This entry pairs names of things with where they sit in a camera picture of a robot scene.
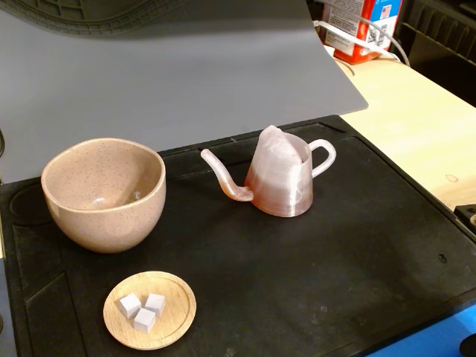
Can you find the black plastic block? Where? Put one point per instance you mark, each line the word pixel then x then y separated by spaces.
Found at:
pixel 463 219

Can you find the black plastic crate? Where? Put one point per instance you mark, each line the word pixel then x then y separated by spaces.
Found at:
pixel 439 44

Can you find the red and white carton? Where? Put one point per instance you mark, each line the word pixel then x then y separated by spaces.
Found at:
pixel 346 22

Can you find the speckled beige ceramic cup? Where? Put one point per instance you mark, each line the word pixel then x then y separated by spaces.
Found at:
pixel 104 227

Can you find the translucent pink plastic kettle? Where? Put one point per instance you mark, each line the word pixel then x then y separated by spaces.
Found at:
pixel 279 178

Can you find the grey silicone mat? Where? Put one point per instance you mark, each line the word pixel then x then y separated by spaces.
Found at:
pixel 186 93

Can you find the white sugar cube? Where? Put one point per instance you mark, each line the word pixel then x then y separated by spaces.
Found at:
pixel 129 305
pixel 144 321
pixel 154 303

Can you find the black silicone work mat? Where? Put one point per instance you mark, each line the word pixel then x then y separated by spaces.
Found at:
pixel 297 279

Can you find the blue mat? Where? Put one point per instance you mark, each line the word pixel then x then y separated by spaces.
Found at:
pixel 427 338

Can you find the round wooden saucer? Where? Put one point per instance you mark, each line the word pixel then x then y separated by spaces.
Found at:
pixel 175 323

